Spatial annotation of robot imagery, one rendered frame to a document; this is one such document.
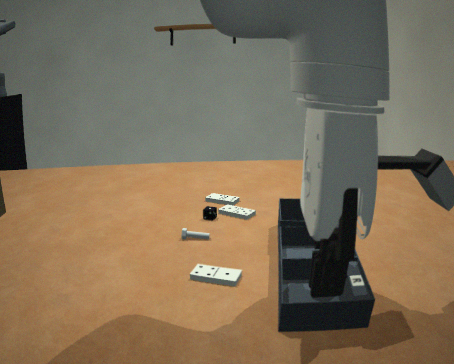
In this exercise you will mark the white domino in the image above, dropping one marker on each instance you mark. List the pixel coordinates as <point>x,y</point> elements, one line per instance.
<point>222,199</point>
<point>237,212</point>
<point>217,275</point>

